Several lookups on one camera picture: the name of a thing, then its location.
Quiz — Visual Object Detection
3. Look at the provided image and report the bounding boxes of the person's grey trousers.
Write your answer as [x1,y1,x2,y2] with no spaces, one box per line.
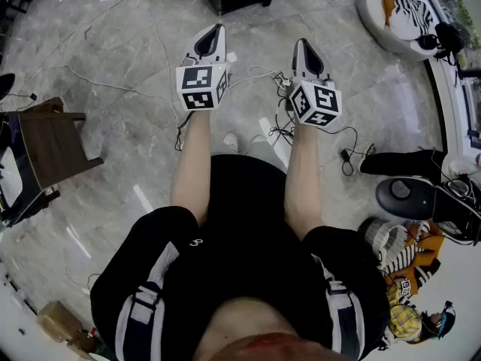
[240,133,291,172]

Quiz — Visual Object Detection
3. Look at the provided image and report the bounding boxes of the long white cable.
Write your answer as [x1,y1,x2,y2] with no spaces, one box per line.
[142,0,180,126]
[20,64,177,103]

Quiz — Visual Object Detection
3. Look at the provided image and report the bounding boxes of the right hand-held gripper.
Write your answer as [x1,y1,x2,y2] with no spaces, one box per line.
[288,38,343,129]

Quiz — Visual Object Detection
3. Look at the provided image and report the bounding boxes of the dark wooden chair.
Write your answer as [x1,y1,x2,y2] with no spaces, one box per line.
[17,96,105,193]

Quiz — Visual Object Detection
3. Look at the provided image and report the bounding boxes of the person's chin and neck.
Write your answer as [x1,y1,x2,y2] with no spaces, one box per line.
[193,297,339,361]

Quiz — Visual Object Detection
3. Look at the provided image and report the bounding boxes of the orange cushion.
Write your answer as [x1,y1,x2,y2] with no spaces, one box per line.
[379,0,397,28]

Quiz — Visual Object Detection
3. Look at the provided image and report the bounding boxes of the grey white knitted basket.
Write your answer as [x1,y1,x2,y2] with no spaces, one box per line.
[358,217,409,270]

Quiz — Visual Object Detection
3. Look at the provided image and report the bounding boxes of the black power adapter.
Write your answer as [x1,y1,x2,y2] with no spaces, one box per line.
[340,147,355,177]

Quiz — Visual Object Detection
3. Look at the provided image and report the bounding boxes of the person's black shirt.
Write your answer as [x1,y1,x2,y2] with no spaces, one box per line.
[89,154,392,361]

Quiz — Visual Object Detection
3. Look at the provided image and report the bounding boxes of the small brown box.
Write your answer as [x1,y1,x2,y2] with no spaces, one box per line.
[66,329,99,357]

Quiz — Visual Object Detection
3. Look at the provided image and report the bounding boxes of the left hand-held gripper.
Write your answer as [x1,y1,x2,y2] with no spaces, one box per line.
[175,23,231,111]

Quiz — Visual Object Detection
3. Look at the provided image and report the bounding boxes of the person's right forearm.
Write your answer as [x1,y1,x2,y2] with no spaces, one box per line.
[283,123,328,242]

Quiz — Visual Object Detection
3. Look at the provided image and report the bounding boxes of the white beanbag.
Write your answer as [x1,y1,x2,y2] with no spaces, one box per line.
[355,0,440,60]

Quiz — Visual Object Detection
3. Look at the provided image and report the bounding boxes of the person's left forearm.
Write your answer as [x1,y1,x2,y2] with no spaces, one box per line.
[170,110,212,227]

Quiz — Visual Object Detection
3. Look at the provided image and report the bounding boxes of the black white striped cushion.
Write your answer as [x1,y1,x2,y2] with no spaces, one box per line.
[389,0,435,41]

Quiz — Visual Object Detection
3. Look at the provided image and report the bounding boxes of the thin black cable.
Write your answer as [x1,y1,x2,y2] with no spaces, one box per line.
[174,111,195,152]

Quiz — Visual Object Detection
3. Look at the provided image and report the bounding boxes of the person's white shoe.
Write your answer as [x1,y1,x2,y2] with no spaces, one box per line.
[222,132,241,154]

